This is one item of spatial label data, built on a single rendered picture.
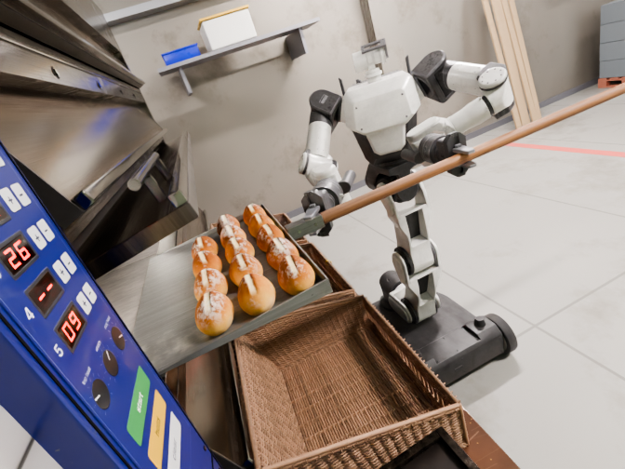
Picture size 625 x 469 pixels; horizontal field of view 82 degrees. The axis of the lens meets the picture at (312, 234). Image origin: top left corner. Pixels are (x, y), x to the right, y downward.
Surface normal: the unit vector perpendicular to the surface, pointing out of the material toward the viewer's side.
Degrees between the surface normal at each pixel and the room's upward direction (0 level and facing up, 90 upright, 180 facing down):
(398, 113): 90
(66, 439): 90
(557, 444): 0
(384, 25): 90
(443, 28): 90
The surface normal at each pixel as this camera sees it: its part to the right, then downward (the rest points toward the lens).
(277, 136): 0.33, 0.30
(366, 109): -0.15, 0.47
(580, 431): -0.30, -0.86
